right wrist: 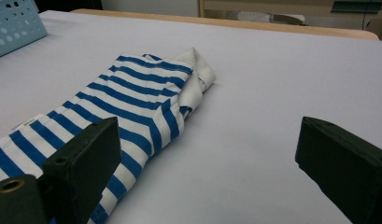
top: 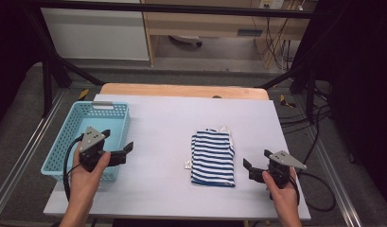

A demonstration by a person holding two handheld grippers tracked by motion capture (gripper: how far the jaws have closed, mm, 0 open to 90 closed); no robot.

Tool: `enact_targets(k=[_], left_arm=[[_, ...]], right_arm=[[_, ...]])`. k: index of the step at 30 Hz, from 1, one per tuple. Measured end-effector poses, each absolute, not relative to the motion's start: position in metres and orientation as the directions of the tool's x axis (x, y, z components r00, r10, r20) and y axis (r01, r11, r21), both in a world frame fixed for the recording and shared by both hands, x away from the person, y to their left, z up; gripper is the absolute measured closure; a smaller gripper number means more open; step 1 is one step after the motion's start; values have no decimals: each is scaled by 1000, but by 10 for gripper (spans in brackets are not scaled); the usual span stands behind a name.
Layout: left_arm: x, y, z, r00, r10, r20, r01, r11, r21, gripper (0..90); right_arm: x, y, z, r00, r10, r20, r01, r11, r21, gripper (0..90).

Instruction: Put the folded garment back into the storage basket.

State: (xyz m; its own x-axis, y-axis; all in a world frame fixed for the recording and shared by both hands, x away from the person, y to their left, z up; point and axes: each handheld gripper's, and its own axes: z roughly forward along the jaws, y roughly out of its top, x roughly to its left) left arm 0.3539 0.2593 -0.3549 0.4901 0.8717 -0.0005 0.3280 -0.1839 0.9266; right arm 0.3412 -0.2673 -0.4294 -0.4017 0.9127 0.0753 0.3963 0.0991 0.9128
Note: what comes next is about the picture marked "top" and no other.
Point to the black metal stand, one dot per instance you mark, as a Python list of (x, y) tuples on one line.
[(47, 82), (310, 88)]

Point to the grey chair base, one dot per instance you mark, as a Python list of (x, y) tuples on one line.
[(186, 39)]

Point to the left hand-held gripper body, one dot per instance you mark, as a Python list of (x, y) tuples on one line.
[(91, 138)]

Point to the person's left hand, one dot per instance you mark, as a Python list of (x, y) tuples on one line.
[(84, 183)]

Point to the white cabinet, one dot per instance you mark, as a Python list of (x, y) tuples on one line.
[(96, 34)]

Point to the light wooden desk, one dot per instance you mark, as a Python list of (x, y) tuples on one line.
[(207, 25)]

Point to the yellow black clamp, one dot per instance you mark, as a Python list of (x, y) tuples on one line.
[(285, 101), (84, 94)]

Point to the wooden table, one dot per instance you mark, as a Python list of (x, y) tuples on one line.
[(181, 90)]

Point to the black curtain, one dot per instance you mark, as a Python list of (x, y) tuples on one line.
[(358, 78), (11, 47)]

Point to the white table cover board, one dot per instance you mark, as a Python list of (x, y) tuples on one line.
[(162, 142)]

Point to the aluminium rail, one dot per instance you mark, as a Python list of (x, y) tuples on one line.
[(331, 170), (33, 138)]

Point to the person's right hand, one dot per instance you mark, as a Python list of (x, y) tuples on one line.
[(285, 198)]

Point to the light blue plastic basket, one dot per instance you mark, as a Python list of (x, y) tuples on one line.
[(71, 126)]

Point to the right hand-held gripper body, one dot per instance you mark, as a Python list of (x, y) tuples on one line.
[(284, 159)]

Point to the blue white striped shirt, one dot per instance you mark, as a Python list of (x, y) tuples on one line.
[(213, 157)]

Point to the black horizontal frame bar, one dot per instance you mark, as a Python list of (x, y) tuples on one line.
[(181, 8)]

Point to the white power strip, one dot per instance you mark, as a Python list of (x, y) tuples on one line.
[(271, 3)]

